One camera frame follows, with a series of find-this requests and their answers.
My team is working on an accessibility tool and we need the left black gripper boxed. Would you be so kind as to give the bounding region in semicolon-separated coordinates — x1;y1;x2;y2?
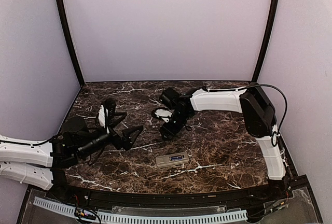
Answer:
78;113;144;159

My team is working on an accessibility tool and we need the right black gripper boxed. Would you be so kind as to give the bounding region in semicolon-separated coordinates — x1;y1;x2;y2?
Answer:
160;109;190;140

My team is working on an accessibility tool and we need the blue battery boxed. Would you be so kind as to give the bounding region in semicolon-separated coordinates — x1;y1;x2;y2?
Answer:
170;155;184;161

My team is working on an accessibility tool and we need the grey remote control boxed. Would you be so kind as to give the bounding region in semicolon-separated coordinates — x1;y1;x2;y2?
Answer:
156;152;190;167

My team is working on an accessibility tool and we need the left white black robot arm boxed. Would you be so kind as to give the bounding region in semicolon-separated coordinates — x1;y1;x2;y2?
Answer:
1;113;144;201

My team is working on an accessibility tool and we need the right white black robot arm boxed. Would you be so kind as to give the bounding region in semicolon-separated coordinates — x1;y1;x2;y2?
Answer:
152;83;286;200

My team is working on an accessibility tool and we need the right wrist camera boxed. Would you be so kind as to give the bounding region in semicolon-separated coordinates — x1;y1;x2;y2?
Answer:
151;107;173;123

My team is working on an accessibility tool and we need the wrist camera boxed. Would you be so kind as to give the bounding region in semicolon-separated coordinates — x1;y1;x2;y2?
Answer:
151;107;173;123
98;99;116;134

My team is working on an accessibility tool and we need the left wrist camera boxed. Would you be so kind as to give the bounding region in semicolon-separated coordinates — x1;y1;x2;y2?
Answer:
98;99;116;134

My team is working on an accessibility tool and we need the white slotted cable duct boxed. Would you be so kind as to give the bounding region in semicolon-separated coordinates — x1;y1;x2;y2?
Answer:
33;197;247;223

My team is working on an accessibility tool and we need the black front rail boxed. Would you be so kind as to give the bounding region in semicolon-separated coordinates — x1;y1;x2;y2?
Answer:
48;179;292;209

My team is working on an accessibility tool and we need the left black frame post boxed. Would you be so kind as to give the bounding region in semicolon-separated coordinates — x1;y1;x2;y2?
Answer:
56;0;85;87

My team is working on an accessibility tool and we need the black frame post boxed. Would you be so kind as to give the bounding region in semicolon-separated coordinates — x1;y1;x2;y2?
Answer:
251;0;279;82
56;0;85;87

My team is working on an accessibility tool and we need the right black frame post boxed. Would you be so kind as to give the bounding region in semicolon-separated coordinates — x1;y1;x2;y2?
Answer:
251;0;279;82

